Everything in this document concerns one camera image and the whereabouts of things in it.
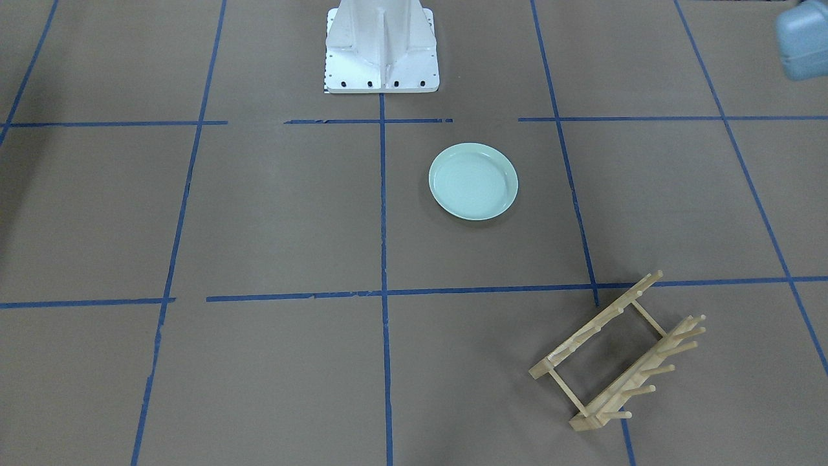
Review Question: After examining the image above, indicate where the wooden dish rack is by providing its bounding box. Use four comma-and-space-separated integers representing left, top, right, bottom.
528, 270, 706, 432

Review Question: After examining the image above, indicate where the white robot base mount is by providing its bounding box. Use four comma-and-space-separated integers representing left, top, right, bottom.
323, 1, 441, 94

